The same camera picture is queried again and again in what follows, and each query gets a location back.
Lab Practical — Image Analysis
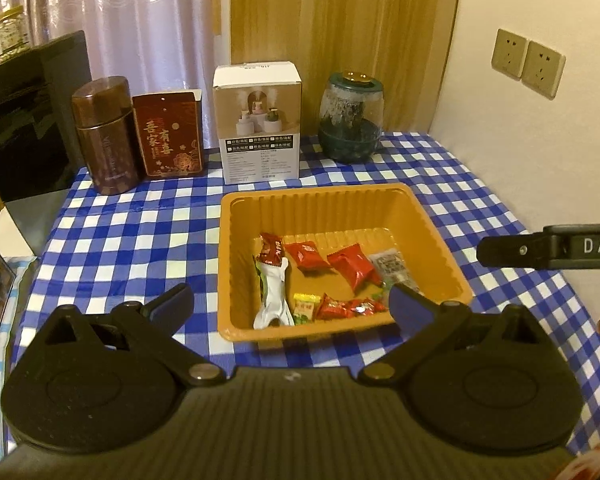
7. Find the grey snack packet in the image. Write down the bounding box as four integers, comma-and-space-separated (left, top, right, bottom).
368, 248, 419, 292

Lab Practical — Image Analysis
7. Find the large red candy packet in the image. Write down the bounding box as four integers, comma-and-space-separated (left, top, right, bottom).
327, 243, 384, 294

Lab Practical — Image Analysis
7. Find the red orange candy packet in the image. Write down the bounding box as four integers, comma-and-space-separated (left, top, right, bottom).
314, 295, 388, 321

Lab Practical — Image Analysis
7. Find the yellow green candy packet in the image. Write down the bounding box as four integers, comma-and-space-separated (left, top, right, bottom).
291, 294, 322, 325

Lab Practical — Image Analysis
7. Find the green candy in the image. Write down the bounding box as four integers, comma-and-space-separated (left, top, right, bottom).
252, 256, 266, 304

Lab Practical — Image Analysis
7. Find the white snack wrapper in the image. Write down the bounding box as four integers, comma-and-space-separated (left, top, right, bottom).
253, 257, 294, 330

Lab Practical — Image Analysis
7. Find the small red candy packet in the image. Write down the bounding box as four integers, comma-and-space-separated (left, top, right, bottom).
285, 240, 330, 273

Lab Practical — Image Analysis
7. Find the brown candy packet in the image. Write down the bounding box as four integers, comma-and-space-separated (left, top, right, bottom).
257, 232, 285, 266

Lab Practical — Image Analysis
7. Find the blue white checkered tablecloth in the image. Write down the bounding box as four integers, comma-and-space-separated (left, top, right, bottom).
0, 133, 600, 451

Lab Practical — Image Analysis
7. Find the orange plastic tray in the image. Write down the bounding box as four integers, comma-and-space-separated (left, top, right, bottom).
218, 183, 474, 342

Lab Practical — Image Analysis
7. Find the green glass terrarium jar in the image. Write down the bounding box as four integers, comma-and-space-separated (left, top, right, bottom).
318, 70, 385, 164

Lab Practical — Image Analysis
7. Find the dark red gift box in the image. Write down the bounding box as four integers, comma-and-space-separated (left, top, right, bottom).
132, 89, 204, 180

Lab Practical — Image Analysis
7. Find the black appliance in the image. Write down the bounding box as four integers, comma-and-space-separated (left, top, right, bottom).
0, 30, 92, 203

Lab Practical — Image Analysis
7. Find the brown cylindrical tin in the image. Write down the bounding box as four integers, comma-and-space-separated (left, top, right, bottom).
71, 76, 144, 195

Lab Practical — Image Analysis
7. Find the white product box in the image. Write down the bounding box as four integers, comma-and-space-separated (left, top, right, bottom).
213, 61, 302, 185

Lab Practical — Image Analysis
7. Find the white curtain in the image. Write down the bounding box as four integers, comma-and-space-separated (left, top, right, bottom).
0, 0, 219, 148

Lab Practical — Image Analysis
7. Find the glass jar with label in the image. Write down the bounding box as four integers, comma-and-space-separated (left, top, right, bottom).
0, 6, 31, 63

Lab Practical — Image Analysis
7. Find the right wall socket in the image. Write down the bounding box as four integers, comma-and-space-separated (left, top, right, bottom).
521, 40, 566, 100

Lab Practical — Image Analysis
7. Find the wall socket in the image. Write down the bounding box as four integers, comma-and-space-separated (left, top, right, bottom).
521, 40, 566, 100
491, 28, 529, 80

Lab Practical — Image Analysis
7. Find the left wall socket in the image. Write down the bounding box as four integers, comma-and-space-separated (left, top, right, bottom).
491, 28, 529, 80

